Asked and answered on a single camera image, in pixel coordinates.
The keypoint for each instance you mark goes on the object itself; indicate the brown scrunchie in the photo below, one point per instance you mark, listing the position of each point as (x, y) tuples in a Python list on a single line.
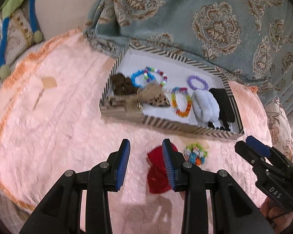
[(122, 85)]

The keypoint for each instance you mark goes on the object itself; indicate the pink quilted bedspread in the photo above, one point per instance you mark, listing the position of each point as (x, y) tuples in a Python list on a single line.
[(50, 122)]

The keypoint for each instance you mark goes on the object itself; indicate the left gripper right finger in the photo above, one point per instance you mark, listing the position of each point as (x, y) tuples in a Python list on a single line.
[(232, 210)]

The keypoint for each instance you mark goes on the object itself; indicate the green blue stuffed toy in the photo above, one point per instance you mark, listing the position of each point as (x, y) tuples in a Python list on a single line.
[(7, 9)]

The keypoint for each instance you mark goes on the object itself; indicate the striped black white box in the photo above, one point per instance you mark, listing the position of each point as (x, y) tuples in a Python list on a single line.
[(178, 69)]

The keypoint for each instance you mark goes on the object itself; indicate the white fluffy scrunchie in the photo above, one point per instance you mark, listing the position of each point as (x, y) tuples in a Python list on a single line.
[(205, 107)]

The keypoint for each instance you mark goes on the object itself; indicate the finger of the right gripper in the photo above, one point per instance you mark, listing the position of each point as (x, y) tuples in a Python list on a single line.
[(249, 155), (260, 148)]

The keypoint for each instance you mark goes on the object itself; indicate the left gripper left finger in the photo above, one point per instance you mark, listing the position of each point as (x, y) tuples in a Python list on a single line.
[(60, 210)]

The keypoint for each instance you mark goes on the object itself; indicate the black velvet hair bow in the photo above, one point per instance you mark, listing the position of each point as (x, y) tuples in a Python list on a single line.
[(226, 111)]

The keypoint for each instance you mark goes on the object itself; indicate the black scrunchie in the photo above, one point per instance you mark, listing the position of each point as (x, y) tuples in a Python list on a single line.
[(224, 127)]

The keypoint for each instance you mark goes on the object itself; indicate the person's right hand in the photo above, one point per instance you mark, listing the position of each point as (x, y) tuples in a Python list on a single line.
[(281, 220)]

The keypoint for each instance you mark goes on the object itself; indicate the floral beige bedsheet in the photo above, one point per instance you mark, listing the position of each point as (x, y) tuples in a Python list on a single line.
[(281, 129)]

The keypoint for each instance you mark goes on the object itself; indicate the teal damask blanket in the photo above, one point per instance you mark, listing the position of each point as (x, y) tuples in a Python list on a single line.
[(249, 41)]

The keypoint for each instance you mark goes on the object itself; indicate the beige leopard ribbon bow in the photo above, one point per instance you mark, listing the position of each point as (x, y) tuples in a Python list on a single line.
[(152, 95)]

